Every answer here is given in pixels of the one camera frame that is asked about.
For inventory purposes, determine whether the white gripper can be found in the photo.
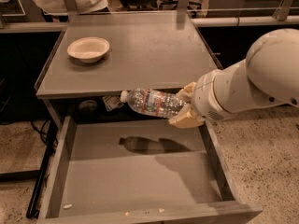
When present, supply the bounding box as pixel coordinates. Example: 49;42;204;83
168;69;236;129

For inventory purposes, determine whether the white crumb in drawer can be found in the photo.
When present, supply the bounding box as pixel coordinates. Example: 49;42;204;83
64;204;72;210

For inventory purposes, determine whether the black cable on floor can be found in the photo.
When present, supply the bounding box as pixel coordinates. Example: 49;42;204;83
30;119;58;147

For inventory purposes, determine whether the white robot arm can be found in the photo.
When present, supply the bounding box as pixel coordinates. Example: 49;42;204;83
169;28;299;129

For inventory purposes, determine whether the grey cabinet counter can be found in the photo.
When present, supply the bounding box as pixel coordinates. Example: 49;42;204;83
36;11;221;104

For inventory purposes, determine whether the white tag under counter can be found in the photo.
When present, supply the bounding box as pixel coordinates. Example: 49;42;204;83
103;96;123;112

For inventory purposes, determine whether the open grey top drawer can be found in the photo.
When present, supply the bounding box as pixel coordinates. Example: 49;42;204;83
37;116;263;224

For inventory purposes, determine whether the clear plastic water bottle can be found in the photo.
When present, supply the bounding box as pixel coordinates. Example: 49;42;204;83
121;88;186;119

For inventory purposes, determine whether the white paper bowl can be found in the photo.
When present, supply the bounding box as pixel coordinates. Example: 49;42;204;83
67;37;110;63

